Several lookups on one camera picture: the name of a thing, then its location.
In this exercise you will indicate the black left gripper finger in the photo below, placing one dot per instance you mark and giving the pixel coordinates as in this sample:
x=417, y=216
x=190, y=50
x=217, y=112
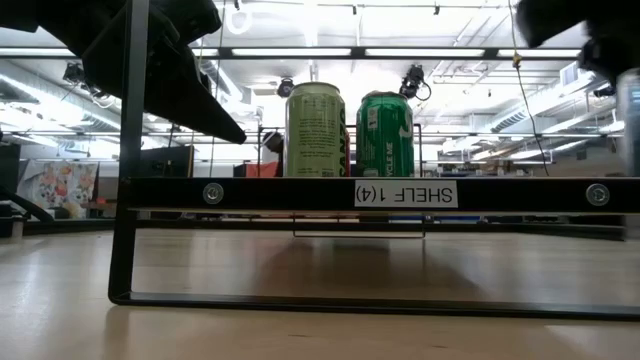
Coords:
x=175, y=85

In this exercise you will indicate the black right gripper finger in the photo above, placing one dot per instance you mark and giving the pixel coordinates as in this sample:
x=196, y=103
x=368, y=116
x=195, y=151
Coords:
x=602, y=60

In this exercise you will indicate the light green beverage can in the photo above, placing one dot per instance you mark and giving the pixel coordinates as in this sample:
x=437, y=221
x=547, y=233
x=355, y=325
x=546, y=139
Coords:
x=312, y=135

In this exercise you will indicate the red beverage can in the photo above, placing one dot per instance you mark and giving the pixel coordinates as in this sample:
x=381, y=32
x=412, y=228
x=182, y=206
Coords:
x=347, y=155

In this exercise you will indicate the dark green beverage can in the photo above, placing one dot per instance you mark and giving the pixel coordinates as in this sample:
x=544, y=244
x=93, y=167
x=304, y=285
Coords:
x=385, y=140

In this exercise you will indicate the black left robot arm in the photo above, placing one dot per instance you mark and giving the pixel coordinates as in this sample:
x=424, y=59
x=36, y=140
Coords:
x=20, y=12

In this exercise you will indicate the black monitor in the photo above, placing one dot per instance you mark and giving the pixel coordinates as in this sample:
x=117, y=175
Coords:
x=167, y=161

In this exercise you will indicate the person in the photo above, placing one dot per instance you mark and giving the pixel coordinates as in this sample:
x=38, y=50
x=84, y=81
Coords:
x=273, y=141

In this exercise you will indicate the red box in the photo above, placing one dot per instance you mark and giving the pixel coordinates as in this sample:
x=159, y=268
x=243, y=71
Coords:
x=255, y=170

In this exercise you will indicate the floral patterned cloth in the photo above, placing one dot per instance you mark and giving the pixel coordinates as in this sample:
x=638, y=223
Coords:
x=60, y=187

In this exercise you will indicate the light wooden board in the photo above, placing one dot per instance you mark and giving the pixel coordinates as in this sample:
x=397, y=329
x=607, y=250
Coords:
x=300, y=194

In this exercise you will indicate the black overhead crossbar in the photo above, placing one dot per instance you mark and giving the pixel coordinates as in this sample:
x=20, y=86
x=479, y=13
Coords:
x=357, y=52

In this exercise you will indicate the black cabinet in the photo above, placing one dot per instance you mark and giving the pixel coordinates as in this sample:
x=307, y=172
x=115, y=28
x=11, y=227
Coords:
x=9, y=170

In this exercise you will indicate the black hanging camera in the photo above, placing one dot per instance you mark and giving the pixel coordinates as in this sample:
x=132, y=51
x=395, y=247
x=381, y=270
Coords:
x=285, y=87
x=75, y=72
x=412, y=80

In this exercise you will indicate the black metal table frame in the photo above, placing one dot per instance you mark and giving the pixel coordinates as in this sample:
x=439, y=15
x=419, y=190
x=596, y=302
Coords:
x=200, y=226

